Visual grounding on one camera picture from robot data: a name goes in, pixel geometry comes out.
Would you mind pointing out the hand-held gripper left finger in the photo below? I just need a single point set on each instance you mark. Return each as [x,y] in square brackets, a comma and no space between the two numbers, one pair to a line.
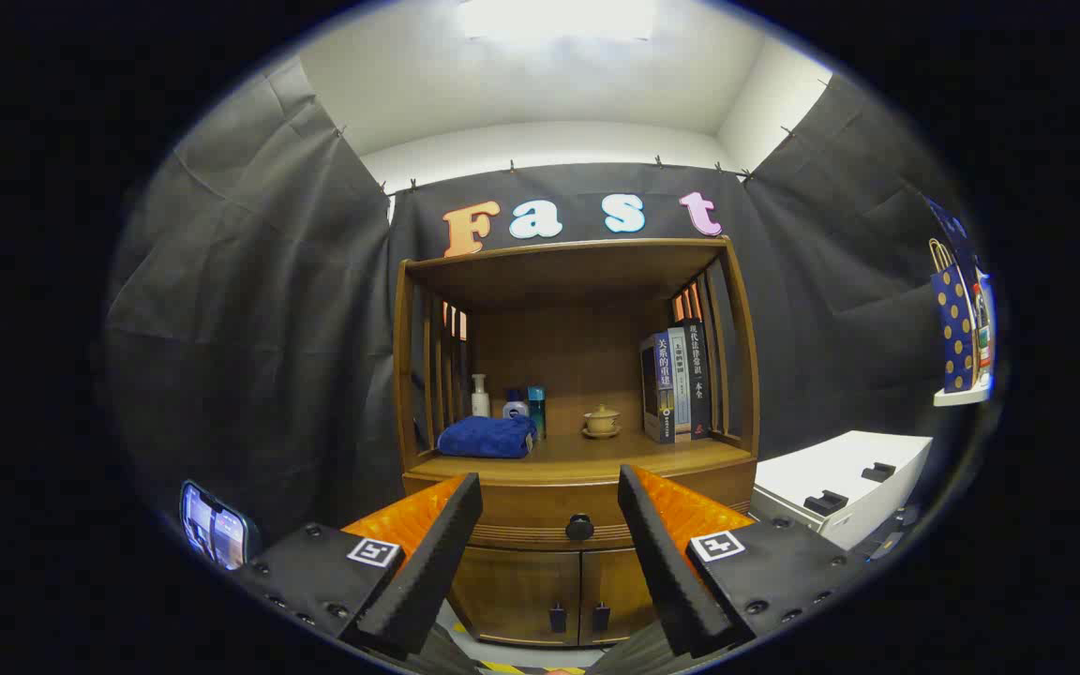
[437,562]

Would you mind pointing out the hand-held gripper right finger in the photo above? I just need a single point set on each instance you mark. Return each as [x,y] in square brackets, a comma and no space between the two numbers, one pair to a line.
[667,572]

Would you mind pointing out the wooden cabinet door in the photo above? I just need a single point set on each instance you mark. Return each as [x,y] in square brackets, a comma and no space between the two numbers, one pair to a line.
[620,586]
[521,591]

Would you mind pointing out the wooden countertop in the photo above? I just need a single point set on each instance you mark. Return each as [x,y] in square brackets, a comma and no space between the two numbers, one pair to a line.
[596,455]

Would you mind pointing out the wooden cabinet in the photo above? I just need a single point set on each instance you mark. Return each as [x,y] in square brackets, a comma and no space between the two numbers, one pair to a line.
[577,347]

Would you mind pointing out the blue folded towel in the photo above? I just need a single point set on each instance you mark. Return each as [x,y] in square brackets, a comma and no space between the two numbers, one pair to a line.
[488,438]

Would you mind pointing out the yellow black floor tape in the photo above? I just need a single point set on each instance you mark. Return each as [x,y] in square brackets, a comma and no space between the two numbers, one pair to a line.
[531,668]

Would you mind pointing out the beige lidded teacup with saucer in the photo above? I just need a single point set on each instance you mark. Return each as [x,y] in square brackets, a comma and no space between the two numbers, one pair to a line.
[602,420]

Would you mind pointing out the white pump bottle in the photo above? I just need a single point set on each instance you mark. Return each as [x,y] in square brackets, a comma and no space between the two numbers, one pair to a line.
[480,401]

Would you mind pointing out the white bottle with blue cap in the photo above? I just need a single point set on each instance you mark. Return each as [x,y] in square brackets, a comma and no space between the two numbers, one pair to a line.
[515,409]

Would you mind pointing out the dark book with blue spine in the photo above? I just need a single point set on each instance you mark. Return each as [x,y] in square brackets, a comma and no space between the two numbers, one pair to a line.
[660,394]

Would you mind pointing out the light blue book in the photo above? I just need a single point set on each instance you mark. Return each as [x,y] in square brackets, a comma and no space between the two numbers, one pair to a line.
[682,394]

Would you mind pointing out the teal bottle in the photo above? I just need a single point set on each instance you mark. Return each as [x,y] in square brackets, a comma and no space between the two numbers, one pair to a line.
[537,412]

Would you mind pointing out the black book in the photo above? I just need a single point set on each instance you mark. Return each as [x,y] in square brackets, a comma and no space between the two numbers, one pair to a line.
[699,384]

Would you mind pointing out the smartphone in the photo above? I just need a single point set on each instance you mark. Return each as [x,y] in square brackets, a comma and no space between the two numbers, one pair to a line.
[214,527]

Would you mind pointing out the small white shelf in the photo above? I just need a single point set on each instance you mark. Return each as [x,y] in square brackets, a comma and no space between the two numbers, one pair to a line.
[962,396]

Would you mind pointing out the blue polka dot gift bag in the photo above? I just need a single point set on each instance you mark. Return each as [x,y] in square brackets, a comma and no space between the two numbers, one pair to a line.
[954,328]

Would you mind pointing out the ceiling light panel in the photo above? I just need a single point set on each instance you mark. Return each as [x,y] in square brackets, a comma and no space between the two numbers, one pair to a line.
[559,17]

